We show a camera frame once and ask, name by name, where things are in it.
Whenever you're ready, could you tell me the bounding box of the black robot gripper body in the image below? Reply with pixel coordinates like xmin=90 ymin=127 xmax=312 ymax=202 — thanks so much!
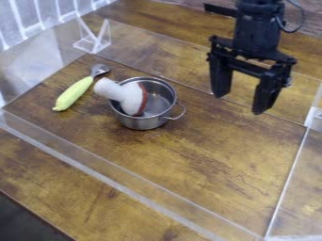
xmin=209 ymin=0 xmax=297 ymax=87

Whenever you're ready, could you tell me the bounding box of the small silver pot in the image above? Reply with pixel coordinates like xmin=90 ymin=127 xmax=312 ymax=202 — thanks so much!
xmin=110 ymin=76 xmax=186 ymax=131

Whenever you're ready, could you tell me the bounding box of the clear acrylic tray wall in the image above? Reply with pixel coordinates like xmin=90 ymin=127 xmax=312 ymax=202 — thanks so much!
xmin=0 ymin=108 xmax=265 ymax=241

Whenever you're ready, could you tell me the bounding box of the clear acrylic triangle stand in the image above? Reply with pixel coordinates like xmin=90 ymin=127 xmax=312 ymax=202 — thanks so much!
xmin=74 ymin=19 xmax=113 ymax=54

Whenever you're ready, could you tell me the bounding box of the white plush mushroom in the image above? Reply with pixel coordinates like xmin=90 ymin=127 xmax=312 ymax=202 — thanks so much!
xmin=94 ymin=78 xmax=147 ymax=116

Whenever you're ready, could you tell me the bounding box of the black strip on table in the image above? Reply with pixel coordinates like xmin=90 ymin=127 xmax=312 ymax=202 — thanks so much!
xmin=205 ymin=3 xmax=237 ymax=18

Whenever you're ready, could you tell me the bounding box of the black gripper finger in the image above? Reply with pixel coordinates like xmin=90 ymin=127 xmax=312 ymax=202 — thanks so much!
xmin=251 ymin=73 xmax=284 ymax=115
xmin=209 ymin=55 xmax=233 ymax=98

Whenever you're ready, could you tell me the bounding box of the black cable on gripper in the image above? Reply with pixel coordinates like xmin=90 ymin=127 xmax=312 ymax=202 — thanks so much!
xmin=274 ymin=0 xmax=308 ymax=34

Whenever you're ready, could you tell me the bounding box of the yellow handled metal spoon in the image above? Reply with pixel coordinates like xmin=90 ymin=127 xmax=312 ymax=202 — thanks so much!
xmin=54 ymin=64 xmax=111 ymax=112

